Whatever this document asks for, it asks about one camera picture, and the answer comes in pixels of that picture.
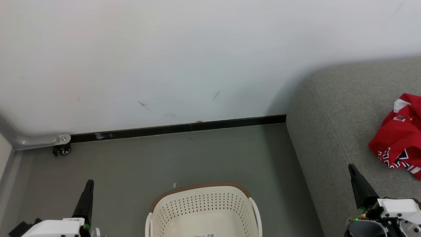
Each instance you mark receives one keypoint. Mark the small black caster wheel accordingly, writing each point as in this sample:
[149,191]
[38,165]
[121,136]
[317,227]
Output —
[63,150]

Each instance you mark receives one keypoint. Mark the silver metal frame bar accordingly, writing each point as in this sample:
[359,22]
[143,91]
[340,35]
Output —
[33,141]

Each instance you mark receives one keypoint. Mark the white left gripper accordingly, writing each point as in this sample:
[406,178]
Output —
[54,228]

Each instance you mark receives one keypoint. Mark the black wall baseboard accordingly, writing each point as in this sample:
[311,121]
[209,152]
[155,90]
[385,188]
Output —
[171,129]

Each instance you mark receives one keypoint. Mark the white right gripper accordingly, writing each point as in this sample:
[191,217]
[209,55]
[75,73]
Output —
[399,207]

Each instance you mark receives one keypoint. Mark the cream perforated laundry basket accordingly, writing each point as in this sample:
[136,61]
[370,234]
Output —
[204,204]

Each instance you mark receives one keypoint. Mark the white barcode sticker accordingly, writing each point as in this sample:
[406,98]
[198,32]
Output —
[204,235]

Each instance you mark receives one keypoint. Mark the red jersey with letter print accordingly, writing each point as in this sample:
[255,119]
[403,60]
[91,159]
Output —
[394,144]

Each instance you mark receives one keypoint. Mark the grey fabric sofa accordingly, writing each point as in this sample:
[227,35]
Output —
[332,131]

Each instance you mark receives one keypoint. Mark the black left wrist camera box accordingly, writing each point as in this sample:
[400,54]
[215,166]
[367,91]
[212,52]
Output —
[19,230]

